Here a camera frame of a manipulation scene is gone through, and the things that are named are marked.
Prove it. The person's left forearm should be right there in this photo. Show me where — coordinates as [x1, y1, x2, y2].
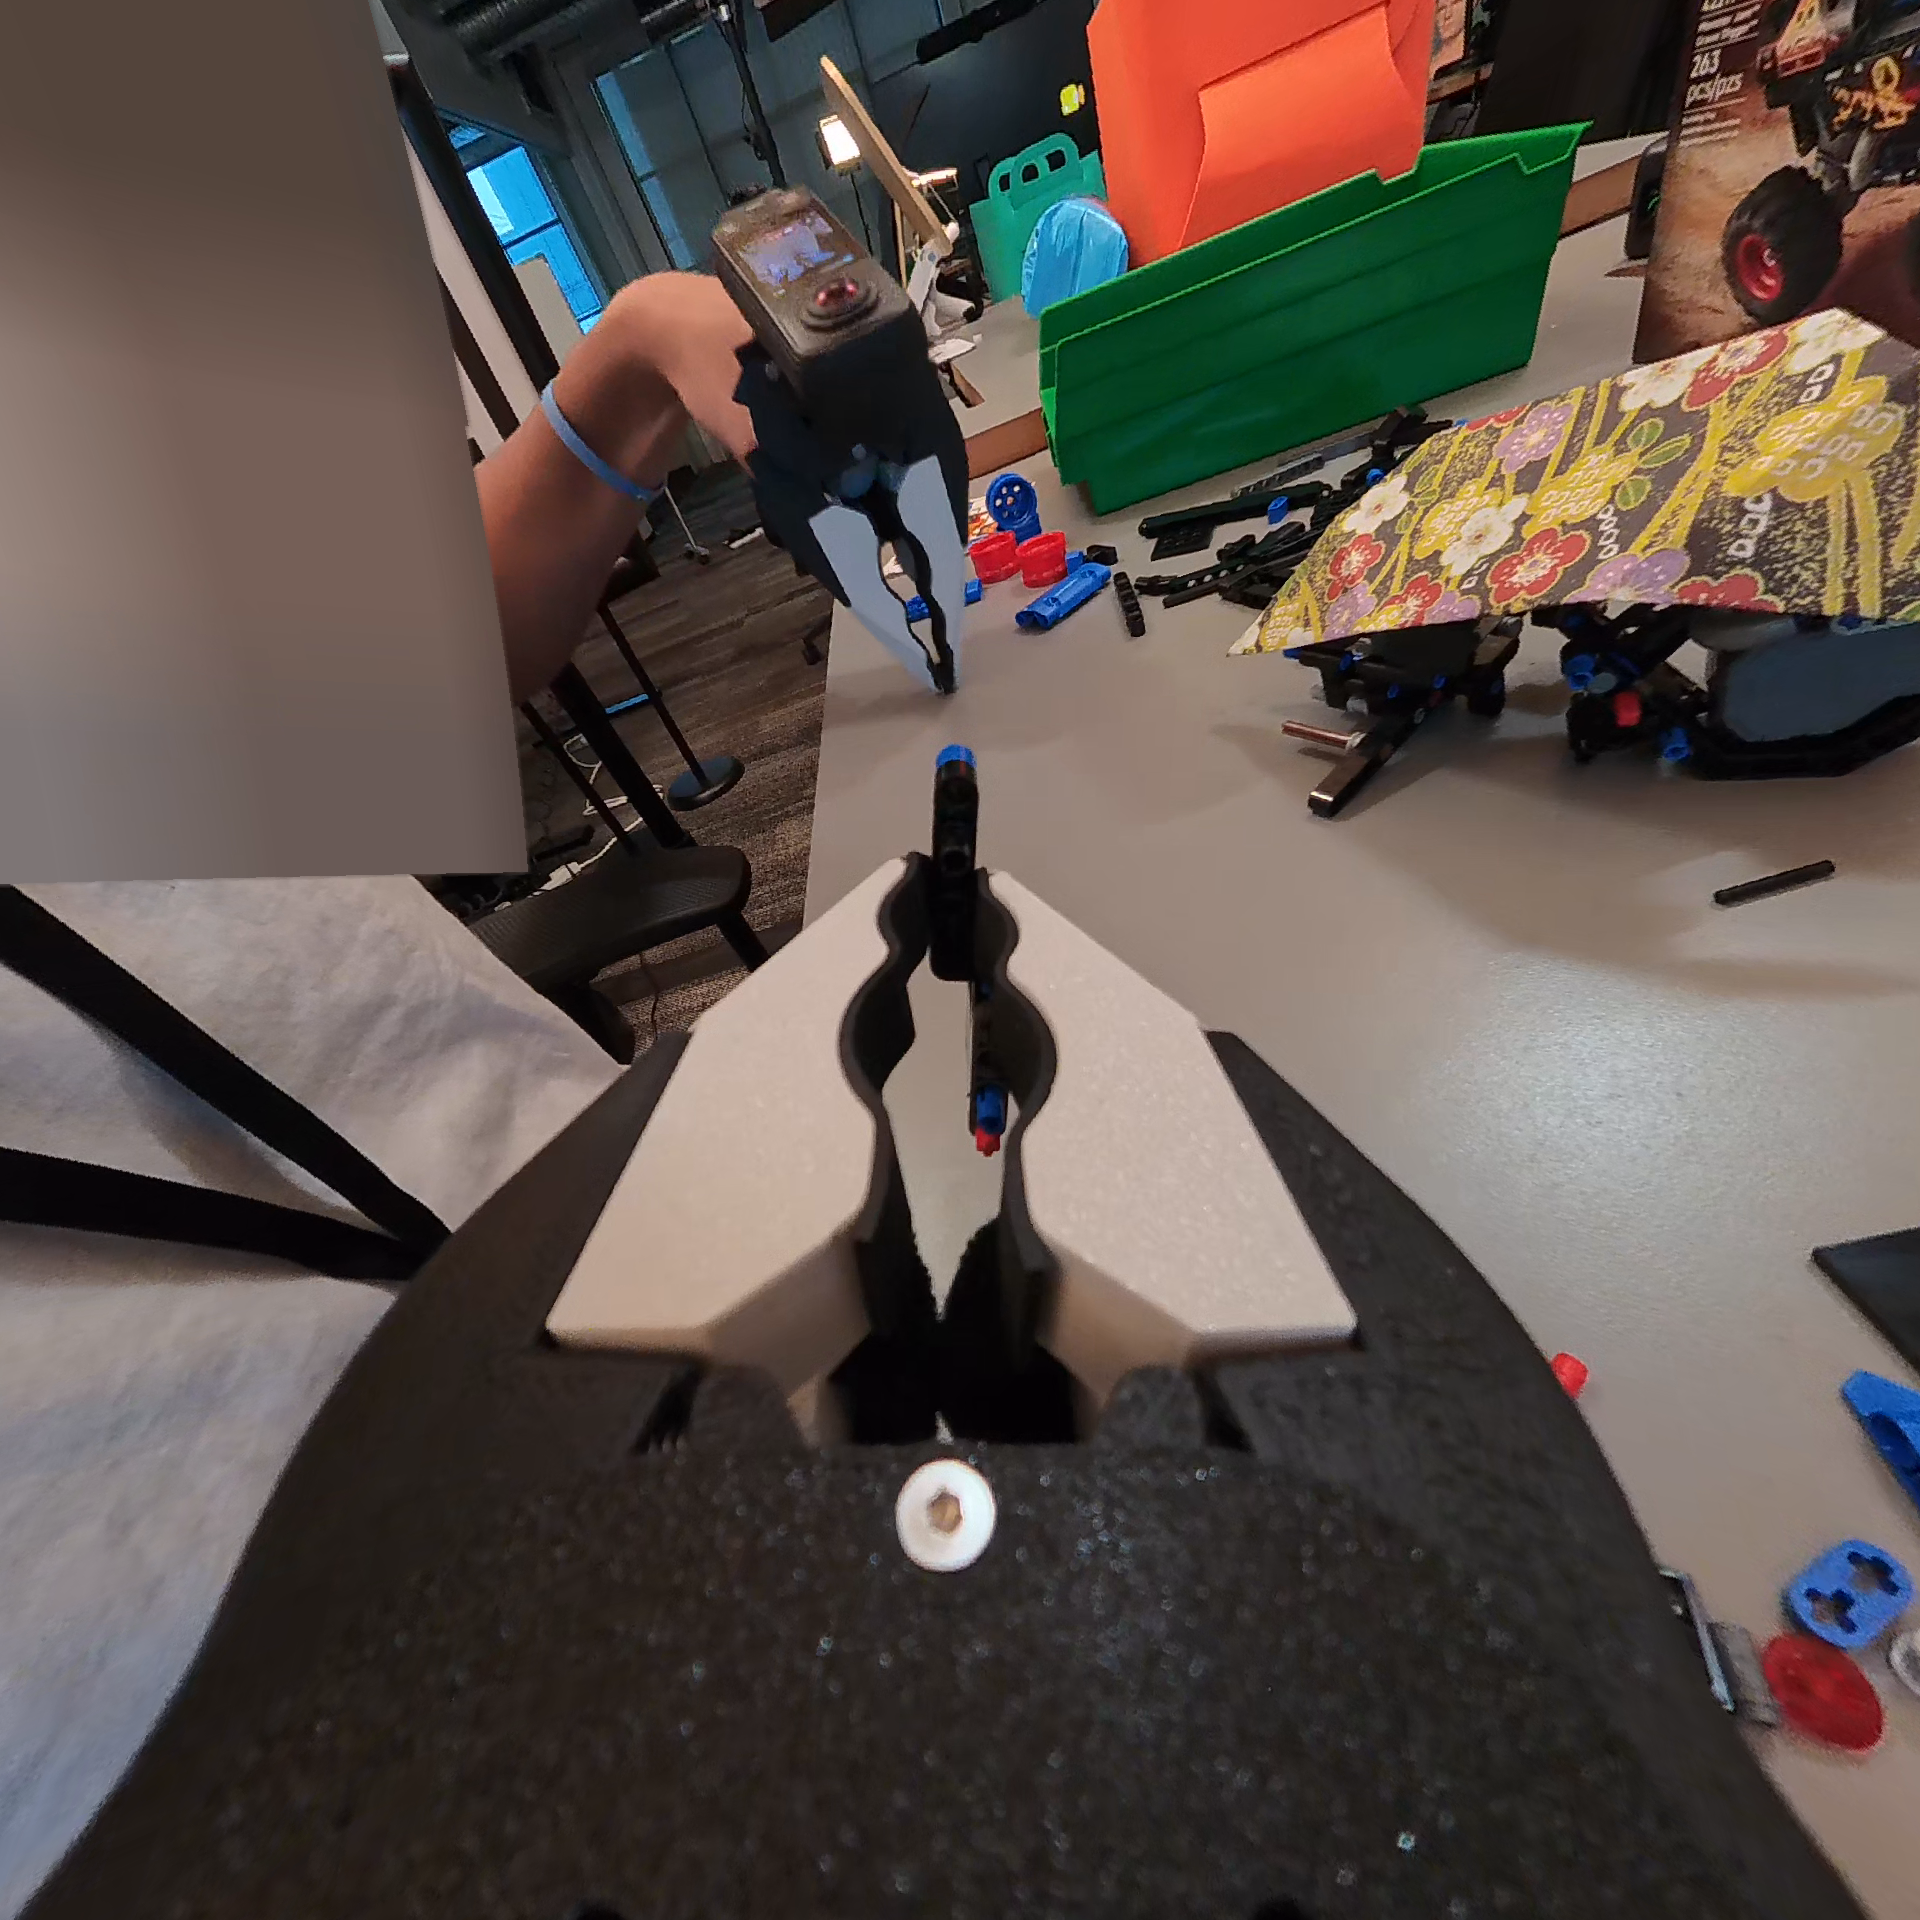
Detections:
[474, 380, 658, 707]

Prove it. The blue wristband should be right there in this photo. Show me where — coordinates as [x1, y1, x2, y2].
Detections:
[535, 377, 664, 505]

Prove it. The partly built lego chassis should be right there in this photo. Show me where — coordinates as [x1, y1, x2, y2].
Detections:
[1281, 600, 1920, 824]

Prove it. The lego set box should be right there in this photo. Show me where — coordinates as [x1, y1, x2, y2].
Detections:
[1626, 0, 1920, 370]

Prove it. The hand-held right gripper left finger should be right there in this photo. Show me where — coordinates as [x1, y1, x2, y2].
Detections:
[543, 854, 947, 1444]

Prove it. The black shoulder strap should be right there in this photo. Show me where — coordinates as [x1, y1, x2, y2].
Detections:
[0, 884, 453, 1282]

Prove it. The black blue lego assembly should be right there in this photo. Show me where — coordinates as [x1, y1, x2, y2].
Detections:
[929, 744, 1044, 1164]

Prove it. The spread of black lego beams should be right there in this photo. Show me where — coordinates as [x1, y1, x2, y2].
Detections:
[1111, 405, 1470, 640]

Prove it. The blue crumpled bag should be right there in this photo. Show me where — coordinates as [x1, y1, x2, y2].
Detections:
[1021, 193, 1129, 319]

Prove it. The green tote bag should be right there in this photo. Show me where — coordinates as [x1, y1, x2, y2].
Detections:
[966, 132, 1115, 304]

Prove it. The pile of small lego pieces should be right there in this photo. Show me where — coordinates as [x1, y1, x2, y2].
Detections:
[1547, 1226, 1920, 1758]

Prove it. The green plastic bin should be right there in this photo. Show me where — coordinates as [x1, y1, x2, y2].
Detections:
[1038, 122, 1592, 517]

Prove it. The person's left hand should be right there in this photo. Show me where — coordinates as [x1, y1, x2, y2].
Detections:
[594, 270, 756, 486]

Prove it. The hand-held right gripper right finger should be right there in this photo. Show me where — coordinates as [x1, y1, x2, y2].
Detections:
[954, 869, 1359, 1442]

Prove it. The floral patterned paper sheet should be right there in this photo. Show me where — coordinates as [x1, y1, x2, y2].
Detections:
[1223, 309, 1920, 660]

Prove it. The blue curved lego panel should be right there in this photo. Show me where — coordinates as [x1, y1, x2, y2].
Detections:
[1011, 557, 1116, 630]

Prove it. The orange plastic bin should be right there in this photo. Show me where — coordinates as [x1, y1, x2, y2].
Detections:
[1081, 0, 1439, 270]

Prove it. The person's white shirt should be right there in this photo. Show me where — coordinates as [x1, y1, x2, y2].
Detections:
[0, 880, 628, 1898]

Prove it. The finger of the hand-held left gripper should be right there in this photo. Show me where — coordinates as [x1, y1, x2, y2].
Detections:
[804, 499, 965, 696]
[894, 454, 970, 660]

